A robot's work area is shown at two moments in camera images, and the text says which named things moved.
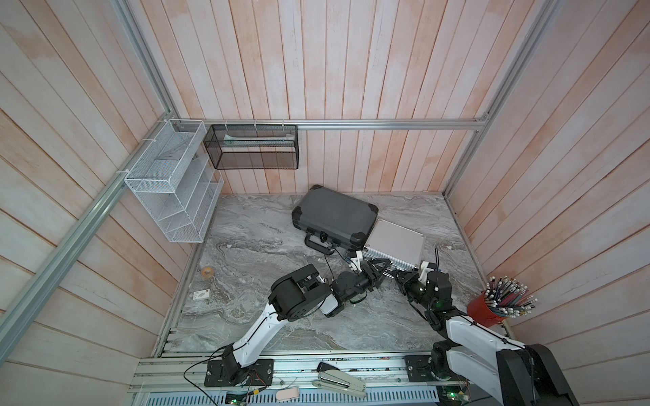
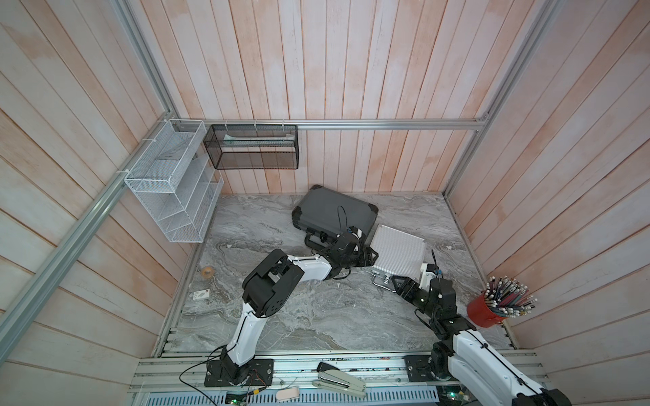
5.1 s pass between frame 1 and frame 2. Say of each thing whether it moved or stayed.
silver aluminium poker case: moved
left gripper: moved
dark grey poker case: stayed
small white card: stayed
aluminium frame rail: stayed
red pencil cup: stayed
